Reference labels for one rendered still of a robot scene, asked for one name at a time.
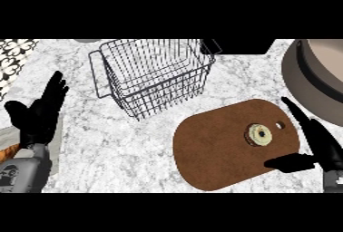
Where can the small grey object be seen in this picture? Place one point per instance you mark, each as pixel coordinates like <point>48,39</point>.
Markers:
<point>88,40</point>

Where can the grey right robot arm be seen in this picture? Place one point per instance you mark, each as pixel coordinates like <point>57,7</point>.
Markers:
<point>333,181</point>

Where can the brown wooden cutting board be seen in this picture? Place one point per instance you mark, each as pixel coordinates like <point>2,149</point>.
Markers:
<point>233,145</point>

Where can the cream-frosted cupcake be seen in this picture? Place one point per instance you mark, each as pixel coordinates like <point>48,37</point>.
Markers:
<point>259,134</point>

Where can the black appliance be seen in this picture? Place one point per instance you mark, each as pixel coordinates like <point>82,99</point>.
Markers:
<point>239,46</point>

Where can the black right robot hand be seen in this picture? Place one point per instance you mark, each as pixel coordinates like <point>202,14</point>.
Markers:
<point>323,142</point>

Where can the black-and-white patterned tile panel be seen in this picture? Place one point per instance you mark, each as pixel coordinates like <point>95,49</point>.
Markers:
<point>12,62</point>

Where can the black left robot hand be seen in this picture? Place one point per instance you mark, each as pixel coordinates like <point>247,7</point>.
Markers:
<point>39,116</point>

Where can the large grey-brown round pot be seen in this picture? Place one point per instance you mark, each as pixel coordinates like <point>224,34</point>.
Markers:
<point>318,77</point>

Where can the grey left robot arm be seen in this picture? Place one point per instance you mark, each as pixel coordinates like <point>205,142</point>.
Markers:
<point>26,172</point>

